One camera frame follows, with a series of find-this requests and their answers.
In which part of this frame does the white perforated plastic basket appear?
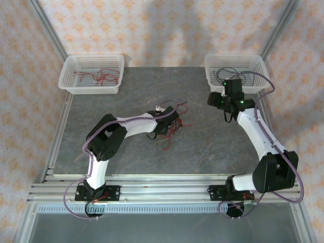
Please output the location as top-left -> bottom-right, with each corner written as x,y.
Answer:
204,53 -> 271,95
58,54 -> 125,95

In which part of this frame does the grey metal panel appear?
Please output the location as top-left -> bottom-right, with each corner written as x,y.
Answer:
30,212 -> 302,243

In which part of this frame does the aluminium table side rail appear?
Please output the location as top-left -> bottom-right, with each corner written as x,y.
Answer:
257,91 -> 291,183
40,91 -> 74,183

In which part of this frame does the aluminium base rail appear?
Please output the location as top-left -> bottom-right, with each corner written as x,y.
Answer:
27,174 -> 304,204

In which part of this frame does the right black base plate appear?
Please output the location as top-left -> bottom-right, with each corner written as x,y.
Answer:
208,184 -> 258,203

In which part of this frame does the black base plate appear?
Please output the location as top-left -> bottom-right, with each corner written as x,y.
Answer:
208,184 -> 258,203
74,185 -> 121,202

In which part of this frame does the aluminium frame post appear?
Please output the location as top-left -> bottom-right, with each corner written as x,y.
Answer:
26,0 -> 69,61
260,0 -> 302,61

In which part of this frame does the grey slotted cable duct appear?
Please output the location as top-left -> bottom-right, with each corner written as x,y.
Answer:
37,204 -> 230,214

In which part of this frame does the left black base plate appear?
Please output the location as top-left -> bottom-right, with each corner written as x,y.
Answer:
74,185 -> 121,202

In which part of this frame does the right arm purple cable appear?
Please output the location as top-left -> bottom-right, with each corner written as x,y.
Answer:
219,71 -> 304,220

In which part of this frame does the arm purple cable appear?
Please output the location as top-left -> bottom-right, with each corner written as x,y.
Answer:
63,100 -> 179,220
219,71 -> 304,220

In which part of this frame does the black round cable port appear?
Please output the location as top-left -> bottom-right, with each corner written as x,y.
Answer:
226,201 -> 254,220
85,202 -> 106,220

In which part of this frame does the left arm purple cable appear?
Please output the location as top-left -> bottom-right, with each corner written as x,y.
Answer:
63,100 -> 179,220

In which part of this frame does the aluminium frame leg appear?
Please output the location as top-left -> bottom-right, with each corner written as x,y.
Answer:
291,202 -> 317,243
14,202 -> 38,243

